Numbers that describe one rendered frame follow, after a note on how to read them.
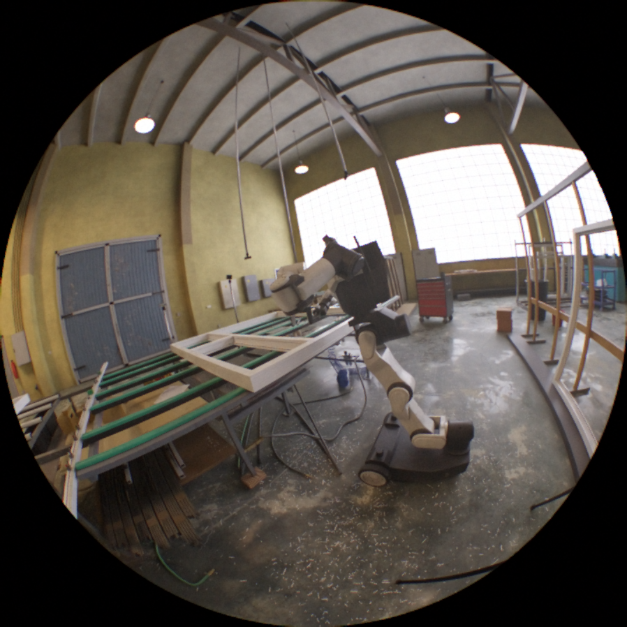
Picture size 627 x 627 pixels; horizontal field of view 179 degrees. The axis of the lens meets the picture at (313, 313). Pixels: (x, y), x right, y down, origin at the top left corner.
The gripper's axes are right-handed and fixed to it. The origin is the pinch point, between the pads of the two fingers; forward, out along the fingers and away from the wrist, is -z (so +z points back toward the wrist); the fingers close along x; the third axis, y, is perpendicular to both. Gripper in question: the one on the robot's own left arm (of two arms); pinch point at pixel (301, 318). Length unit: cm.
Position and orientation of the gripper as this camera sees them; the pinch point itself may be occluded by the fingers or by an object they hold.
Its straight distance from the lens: 96.5
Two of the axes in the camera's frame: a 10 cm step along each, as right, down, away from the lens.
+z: -1.7, -9.7, -1.5
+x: -7.9, 0.5, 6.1
